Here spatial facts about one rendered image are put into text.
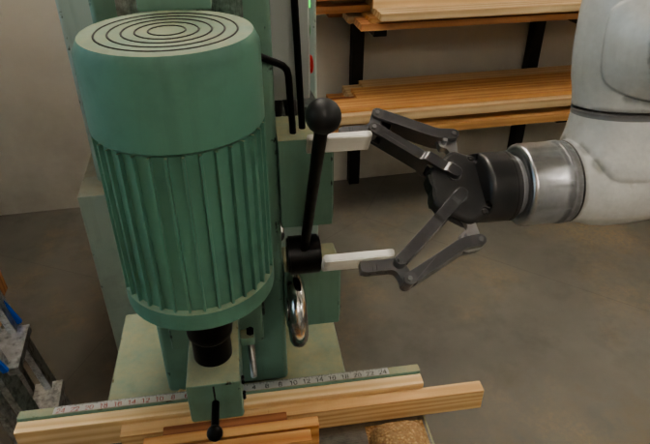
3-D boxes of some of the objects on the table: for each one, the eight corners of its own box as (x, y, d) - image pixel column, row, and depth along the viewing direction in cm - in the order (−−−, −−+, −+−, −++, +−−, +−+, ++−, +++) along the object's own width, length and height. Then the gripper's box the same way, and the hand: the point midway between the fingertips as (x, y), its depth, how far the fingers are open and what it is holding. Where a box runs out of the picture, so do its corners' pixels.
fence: (26, 443, 85) (15, 419, 82) (29, 433, 86) (18, 410, 83) (417, 394, 93) (420, 370, 90) (414, 386, 94) (417, 363, 91)
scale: (52, 414, 83) (52, 414, 83) (54, 407, 84) (54, 406, 84) (389, 373, 89) (389, 373, 89) (387, 368, 90) (387, 367, 90)
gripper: (528, 307, 60) (326, 329, 57) (473, 108, 70) (299, 119, 67) (561, 286, 53) (334, 310, 50) (494, 70, 63) (302, 80, 61)
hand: (325, 200), depth 59 cm, fingers open, 13 cm apart
